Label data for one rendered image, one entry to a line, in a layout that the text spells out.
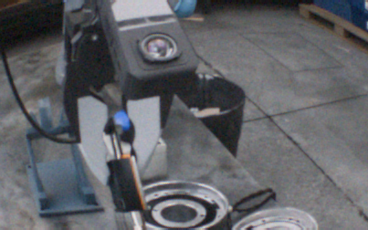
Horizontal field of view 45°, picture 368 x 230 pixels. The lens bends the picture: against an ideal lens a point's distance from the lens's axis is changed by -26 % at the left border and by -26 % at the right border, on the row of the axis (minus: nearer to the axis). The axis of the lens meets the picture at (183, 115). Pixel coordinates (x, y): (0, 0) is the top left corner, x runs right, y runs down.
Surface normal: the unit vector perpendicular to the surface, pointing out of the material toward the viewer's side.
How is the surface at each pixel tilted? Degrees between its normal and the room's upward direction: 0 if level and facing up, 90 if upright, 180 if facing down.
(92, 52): 90
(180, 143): 0
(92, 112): 90
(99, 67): 90
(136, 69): 32
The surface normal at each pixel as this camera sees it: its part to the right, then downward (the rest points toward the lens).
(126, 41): 0.22, -0.54
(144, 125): 0.38, 0.41
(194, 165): 0.00, -0.90
